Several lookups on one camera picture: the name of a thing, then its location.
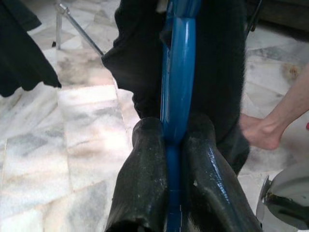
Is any silver metal clothes rack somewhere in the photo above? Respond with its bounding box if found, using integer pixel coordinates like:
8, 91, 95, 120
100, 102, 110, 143
51, 0, 105, 57

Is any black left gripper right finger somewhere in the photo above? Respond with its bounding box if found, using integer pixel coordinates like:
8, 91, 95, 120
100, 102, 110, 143
183, 114, 264, 232

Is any blue plastic hanger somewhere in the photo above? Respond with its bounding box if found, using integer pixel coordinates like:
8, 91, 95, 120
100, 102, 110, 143
159, 0, 199, 232

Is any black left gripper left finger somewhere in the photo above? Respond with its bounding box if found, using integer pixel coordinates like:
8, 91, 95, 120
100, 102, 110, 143
105, 116, 169, 232

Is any person bare leg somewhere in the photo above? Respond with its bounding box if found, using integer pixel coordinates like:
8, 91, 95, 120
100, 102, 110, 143
239, 70, 309, 152

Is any black fonemax T-shirt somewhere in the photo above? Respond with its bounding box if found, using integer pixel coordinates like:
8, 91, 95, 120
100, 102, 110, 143
0, 0, 62, 98
101, 0, 252, 176

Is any black TV console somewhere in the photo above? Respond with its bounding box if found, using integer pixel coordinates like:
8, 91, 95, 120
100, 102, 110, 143
255, 0, 309, 39

